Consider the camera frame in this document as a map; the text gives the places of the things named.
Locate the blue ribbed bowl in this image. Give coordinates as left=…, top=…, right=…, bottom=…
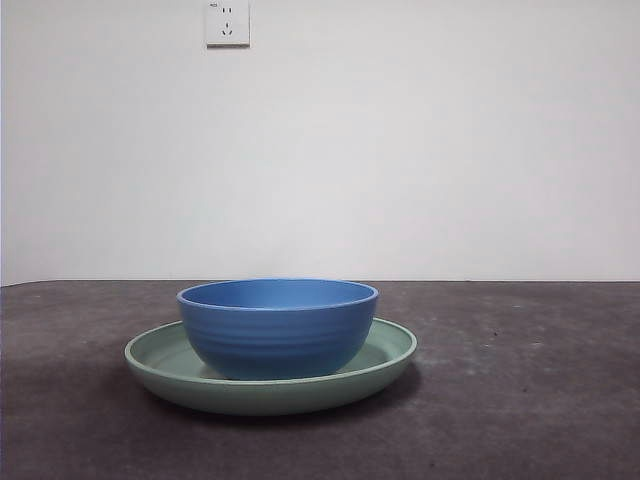
left=175, top=278, right=380, bottom=380

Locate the green round plate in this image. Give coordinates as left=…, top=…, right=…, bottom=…
left=124, top=317, right=418, bottom=417

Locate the white wall socket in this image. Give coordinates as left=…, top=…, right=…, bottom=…
left=206, top=0, right=252, bottom=50

